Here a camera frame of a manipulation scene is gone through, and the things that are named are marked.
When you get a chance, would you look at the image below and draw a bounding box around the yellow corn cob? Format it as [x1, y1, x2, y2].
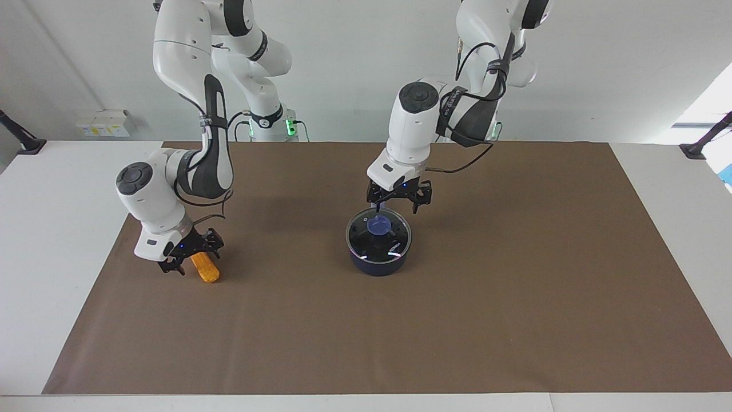
[190, 252, 220, 284]

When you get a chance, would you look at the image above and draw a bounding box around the glass lid with blue knob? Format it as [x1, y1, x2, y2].
[345, 207, 412, 264]

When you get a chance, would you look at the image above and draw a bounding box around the brown table mat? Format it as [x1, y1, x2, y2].
[42, 141, 732, 395]

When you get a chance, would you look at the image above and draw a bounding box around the black clamp stand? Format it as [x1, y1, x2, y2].
[0, 109, 47, 156]
[679, 112, 732, 160]

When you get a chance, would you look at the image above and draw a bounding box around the black right arm gripper cable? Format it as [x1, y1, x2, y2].
[173, 112, 235, 227]

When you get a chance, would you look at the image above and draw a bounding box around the black arm gripper cable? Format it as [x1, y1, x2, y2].
[426, 31, 518, 173]
[173, 112, 235, 227]

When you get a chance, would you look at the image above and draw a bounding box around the black left arm gripper cable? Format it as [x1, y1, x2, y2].
[426, 31, 518, 173]

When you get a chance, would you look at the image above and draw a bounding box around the dark blue pot with handle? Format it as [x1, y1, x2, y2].
[345, 200, 412, 277]

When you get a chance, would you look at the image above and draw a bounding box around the black right arm base cable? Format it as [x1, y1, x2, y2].
[228, 110, 252, 142]

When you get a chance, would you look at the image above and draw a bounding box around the white wall socket box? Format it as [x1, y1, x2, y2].
[75, 110, 137, 138]

